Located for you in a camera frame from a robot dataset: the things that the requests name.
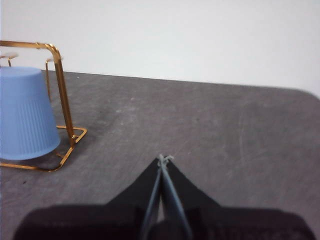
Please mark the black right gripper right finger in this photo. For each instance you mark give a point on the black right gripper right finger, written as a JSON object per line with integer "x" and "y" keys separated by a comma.
{"x": 237, "y": 225}

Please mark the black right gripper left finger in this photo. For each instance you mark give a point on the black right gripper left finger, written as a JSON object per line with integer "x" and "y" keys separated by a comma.
{"x": 95, "y": 222}

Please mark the blue ribbed plastic cup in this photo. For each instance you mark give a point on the blue ribbed plastic cup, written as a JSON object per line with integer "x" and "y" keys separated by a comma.
{"x": 27, "y": 115}

